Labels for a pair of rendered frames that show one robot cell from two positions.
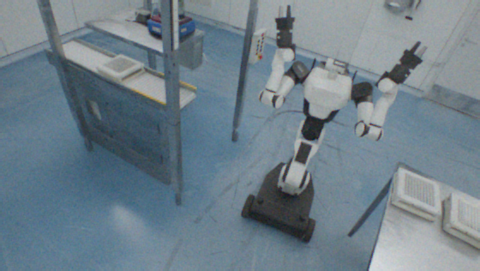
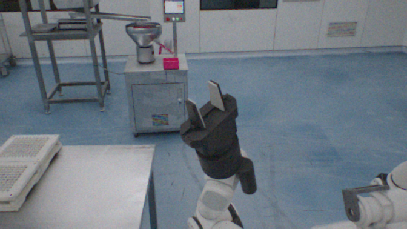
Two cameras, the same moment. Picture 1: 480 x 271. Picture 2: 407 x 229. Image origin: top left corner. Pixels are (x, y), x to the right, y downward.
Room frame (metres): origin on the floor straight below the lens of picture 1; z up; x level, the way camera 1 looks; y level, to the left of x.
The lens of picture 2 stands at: (1.81, -1.06, 1.85)
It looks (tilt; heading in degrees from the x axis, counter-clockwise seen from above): 27 degrees down; 152
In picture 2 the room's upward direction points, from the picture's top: straight up
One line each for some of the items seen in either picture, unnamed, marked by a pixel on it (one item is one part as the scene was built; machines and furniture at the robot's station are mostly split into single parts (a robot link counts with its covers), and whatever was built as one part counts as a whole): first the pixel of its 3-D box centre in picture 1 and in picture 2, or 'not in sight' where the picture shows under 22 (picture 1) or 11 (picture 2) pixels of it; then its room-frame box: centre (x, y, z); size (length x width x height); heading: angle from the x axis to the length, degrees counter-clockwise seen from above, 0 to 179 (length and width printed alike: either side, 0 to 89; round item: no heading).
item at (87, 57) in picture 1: (114, 72); not in sight; (1.74, 1.02, 0.92); 1.35 x 0.25 x 0.05; 67
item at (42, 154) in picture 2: not in sight; (25, 148); (0.16, -1.17, 0.95); 0.25 x 0.24 x 0.02; 153
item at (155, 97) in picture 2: not in sight; (158, 95); (-1.41, 0.10, 0.38); 0.63 x 0.57 x 0.76; 68
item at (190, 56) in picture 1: (184, 48); not in sight; (1.63, 0.44, 1.25); 0.22 x 0.11 x 0.20; 67
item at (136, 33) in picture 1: (144, 29); not in sight; (1.58, 0.68, 1.36); 0.62 x 0.38 x 0.04; 67
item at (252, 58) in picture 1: (257, 46); not in sight; (2.23, -0.02, 1.08); 0.17 x 0.06 x 0.26; 157
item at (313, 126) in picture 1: (315, 121); not in sight; (1.59, -0.51, 0.88); 0.28 x 0.13 x 0.18; 164
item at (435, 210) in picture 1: (418, 190); not in sight; (1.01, -1.05, 0.95); 0.25 x 0.24 x 0.02; 159
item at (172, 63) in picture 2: not in sight; (171, 63); (-1.17, 0.17, 0.80); 0.16 x 0.12 x 0.09; 68
